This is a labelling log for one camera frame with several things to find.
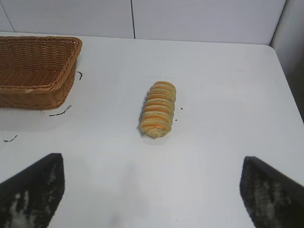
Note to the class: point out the long striped bread loaf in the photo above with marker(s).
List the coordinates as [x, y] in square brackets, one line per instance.
[158, 109]

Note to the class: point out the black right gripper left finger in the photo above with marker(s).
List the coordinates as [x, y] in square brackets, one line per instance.
[33, 194]

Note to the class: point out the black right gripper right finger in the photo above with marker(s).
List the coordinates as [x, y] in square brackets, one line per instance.
[273, 197]

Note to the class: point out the brown woven wicker basket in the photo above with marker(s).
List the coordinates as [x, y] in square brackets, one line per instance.
[31, 71]

